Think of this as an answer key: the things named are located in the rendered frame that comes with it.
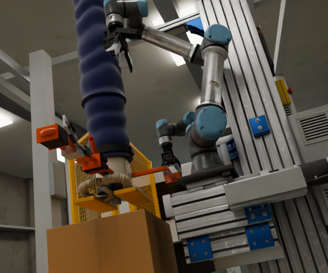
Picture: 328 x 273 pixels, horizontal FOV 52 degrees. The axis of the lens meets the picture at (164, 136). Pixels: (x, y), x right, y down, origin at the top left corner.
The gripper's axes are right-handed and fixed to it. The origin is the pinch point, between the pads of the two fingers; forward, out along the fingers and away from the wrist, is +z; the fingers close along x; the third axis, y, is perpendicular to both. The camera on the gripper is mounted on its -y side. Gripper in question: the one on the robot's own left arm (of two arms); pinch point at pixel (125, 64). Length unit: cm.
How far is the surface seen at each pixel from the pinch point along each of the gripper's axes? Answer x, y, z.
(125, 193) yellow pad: -22, 17, 47
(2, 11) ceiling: -151, 200, -245
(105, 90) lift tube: -26.9, 22.5, -8.9
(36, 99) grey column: -130, 142, -91
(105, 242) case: -7, 22, 67
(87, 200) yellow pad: -19, 34, 46
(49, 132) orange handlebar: 27.8, 18.7, 34.8
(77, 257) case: -6, 33, 70
